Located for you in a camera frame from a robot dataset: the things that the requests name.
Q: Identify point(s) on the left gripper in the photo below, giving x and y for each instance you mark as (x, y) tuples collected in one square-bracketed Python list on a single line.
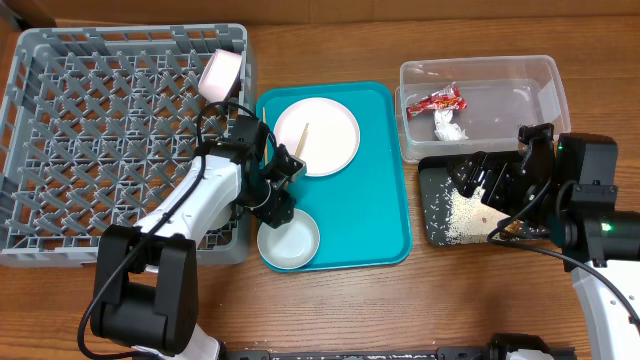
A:
[(278, 213)]

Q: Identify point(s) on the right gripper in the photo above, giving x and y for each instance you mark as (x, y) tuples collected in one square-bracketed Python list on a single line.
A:
[(500, 179)]

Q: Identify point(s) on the white tissue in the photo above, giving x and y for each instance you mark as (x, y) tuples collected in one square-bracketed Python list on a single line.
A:
[(445, 129)]

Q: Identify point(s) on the rice grains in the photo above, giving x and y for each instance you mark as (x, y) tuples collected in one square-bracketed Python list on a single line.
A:
[(451, 219)]

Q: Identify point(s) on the dark food scrap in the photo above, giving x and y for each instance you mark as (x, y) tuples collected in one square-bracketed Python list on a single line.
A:
[(505, 228)]

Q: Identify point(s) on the red snack wrapper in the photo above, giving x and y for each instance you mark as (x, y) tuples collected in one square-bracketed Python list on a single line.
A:
[(448, 98)]

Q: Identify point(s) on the small pink bowl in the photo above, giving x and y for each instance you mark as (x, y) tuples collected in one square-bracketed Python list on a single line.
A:
[(219, 75)]

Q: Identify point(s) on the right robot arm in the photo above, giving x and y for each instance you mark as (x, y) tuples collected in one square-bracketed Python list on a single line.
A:
[(559, 198)]

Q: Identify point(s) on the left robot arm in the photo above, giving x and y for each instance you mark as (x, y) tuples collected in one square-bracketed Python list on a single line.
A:
[(145, 295)]

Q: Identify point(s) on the grey round bowl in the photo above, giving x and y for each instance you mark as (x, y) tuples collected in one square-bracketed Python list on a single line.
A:
[(292, 245)]

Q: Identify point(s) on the black plastic tray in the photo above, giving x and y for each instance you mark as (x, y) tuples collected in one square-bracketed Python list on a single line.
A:
[(466, 197)]

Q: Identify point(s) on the clear plastic bin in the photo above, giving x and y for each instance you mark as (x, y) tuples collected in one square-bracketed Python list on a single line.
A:
[(503, 93)]

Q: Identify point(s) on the wooden chopstick on plate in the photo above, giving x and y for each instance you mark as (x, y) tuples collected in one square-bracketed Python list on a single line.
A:
[(302, 140)]

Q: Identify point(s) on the large white plate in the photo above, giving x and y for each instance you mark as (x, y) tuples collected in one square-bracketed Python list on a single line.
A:
[(333, 136)]

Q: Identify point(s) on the teal serving tray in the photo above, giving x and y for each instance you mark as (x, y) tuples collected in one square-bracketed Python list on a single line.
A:
[(362, 211)]

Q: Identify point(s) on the grey plastic dish rack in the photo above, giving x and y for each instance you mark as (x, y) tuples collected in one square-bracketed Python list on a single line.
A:
[(99, 125)]

